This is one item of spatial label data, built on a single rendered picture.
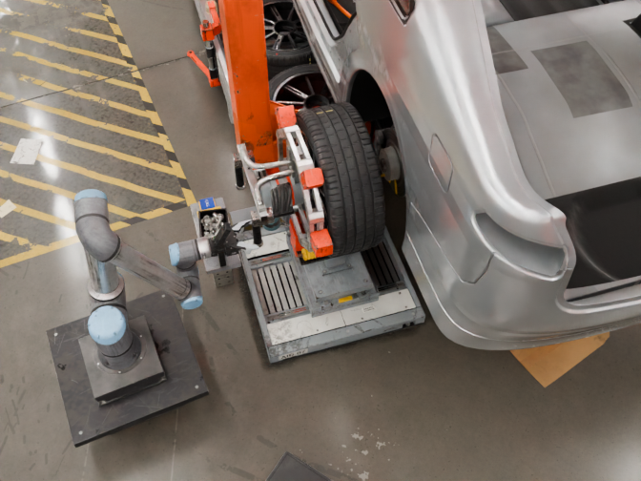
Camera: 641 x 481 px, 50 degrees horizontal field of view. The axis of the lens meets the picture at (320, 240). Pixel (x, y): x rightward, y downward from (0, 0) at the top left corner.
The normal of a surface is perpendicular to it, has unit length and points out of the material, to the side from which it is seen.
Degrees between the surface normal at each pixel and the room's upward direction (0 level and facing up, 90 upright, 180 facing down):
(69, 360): 0
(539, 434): 0
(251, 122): 90
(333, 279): 0
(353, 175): 39
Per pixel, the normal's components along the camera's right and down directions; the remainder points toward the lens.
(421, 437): 0.00, -0.59
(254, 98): 0.29, 0.77
